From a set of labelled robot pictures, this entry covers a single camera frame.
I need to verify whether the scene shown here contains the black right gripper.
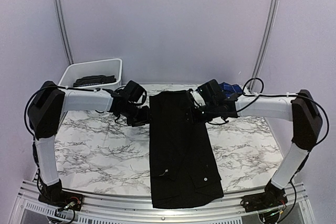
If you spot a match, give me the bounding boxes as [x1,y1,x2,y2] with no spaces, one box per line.
[181,102,218,126]

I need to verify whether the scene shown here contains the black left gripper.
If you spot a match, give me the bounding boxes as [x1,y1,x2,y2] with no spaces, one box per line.
[119,101,153,126]

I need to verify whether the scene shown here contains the black long sleeve shirt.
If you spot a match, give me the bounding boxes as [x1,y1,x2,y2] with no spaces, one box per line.
[149,90,224,209]

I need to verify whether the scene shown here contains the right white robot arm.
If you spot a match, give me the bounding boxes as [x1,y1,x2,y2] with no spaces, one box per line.
[206,116,293,194]

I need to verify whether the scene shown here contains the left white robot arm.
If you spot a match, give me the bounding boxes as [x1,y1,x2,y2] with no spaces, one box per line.
[24,81,150,206]

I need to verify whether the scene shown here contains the blue plaid folded shirt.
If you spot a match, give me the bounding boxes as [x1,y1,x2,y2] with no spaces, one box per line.
[219,82,243,98]

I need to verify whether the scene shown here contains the white plastic bin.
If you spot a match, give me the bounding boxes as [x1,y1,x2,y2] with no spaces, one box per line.
[57,58,123,91]

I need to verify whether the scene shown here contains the dark clothes in bin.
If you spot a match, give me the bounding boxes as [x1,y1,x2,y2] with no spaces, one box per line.
[73,75,116,88]

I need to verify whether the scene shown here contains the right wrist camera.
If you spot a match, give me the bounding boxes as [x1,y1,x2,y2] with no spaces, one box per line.
[189,79,226,108]

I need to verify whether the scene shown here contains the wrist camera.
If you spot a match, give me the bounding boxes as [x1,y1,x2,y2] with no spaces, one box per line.
[119,80,147,105]
[189,79,226,108]

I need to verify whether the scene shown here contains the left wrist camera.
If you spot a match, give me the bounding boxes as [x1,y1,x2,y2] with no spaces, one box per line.
[119,80,147,105]

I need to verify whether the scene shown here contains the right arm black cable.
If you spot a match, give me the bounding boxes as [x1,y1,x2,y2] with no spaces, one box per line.
[243,77,330,209]

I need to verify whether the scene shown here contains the aluminium frame rail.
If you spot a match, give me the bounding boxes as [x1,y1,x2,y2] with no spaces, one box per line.
[15,179,316,224]

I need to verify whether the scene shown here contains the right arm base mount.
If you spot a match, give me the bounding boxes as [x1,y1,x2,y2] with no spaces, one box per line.
[240,180,288,212]

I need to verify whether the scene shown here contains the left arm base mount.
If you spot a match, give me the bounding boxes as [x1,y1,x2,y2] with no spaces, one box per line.
[38,184,84,211]

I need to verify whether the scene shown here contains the right aluminium corner post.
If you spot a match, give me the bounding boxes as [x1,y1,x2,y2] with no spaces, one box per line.
[251,0,279,78]

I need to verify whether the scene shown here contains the aluminium corner post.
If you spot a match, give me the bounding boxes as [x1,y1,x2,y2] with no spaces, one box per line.
[251,0,279,78]
[54,0,74,65]

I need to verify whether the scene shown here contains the left aluminium corner post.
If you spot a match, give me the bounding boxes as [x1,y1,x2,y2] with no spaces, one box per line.
[54,0,74,65]

